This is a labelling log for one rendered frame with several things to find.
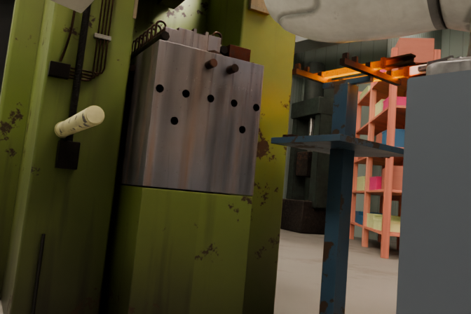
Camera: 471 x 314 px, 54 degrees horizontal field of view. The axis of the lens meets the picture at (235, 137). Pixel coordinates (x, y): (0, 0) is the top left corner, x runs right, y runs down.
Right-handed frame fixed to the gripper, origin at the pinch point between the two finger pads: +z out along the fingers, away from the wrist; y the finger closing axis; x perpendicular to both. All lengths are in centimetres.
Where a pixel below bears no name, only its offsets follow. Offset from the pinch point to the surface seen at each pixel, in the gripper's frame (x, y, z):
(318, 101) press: 93, 350, 350
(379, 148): -27.8, -12.5, 6.0
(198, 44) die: 1, -60, 45
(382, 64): -0.9, -14.7, 5.2
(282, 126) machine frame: -18, -12, 51
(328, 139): -27.6, -32.3, 10.7
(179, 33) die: 3, -67, 47
